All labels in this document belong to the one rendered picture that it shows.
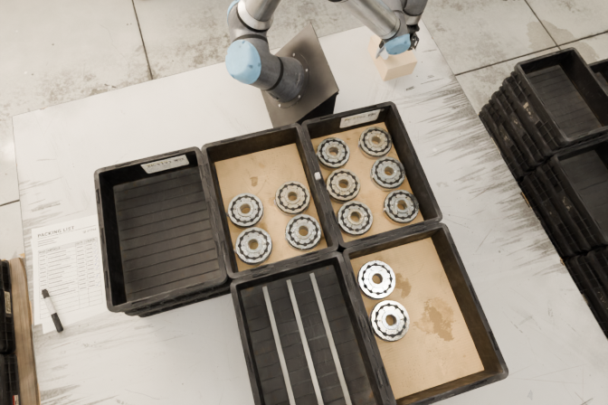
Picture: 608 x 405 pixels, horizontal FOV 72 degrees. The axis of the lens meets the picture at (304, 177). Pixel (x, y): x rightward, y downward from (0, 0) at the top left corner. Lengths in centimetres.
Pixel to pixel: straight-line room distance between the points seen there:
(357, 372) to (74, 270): 89
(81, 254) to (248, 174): 58
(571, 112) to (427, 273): 116
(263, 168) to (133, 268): 47
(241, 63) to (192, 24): 153
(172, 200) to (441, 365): 88
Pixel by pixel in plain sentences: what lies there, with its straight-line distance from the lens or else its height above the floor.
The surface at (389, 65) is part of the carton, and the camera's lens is 160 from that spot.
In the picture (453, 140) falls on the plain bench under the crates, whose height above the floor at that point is 70.
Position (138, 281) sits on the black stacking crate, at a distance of 126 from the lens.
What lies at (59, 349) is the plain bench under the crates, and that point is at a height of 70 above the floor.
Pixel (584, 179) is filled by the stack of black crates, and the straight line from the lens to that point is 217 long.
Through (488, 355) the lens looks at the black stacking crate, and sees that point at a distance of 123.
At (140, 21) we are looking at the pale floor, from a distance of 289.
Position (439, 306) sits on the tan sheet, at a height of 83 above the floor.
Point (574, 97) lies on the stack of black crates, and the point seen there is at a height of 49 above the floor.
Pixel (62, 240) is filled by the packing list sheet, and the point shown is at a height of 70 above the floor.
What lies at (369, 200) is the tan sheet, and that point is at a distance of 127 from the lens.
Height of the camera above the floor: 201
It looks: 67 degrees down
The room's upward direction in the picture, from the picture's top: 5 degrees clockwise
